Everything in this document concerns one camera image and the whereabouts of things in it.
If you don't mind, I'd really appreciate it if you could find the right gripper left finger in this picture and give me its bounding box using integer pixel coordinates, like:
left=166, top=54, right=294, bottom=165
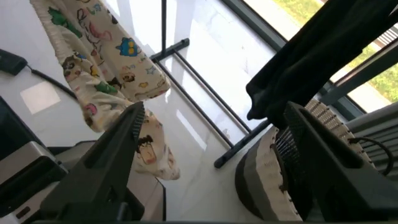
left=39, top=101, right=146, bottom=222

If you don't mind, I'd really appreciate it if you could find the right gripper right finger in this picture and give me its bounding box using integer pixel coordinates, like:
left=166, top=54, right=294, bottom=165
left=284, top=101, right=398, bottom=222

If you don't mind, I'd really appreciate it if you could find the black garment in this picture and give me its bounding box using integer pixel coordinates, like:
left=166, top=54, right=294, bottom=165
left=245, top=0, right=398, bottom=129

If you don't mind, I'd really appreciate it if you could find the white laundry basket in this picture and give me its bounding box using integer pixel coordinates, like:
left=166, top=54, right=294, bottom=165
left=234, top=98, right=394, bottom=222

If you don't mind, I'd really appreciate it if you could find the black clothes rack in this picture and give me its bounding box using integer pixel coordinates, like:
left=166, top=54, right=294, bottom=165
left=149, top=0, right=272, bottom=169

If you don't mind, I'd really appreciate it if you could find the window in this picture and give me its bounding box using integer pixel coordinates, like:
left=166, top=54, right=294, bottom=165
left=221, top=0, right=398, bottom=123

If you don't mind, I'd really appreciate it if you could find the cream printed garment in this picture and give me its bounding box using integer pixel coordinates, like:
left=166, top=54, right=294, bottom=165
left=29, top=0, right=182, bottom=182

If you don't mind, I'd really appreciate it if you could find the black power cable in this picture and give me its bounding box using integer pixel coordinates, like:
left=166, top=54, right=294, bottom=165
left=0, top=49, right=79, bottom=101

